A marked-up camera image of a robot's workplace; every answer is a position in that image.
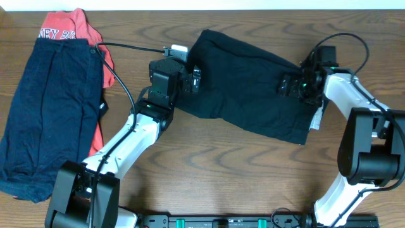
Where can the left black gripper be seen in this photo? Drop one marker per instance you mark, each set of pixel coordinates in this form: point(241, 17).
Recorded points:
point(195, 80)

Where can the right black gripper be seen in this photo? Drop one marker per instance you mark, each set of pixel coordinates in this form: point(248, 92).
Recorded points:
point(285, 87)

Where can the black shorts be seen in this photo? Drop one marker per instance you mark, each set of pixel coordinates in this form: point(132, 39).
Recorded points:
point(239, 83)

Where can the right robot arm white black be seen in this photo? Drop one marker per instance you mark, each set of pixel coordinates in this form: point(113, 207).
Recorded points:
point(371, 153)

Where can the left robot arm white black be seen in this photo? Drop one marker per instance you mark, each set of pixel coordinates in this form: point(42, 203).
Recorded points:
point(86, 194)

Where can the red printed t-shirt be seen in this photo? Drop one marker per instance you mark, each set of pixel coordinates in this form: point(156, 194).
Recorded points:
point(62, 25)

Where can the navy blue shorts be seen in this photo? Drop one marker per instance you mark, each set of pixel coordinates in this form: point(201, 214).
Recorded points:
point(53, 116)

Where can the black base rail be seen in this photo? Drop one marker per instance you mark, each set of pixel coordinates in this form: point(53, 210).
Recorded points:
point(164, 221)

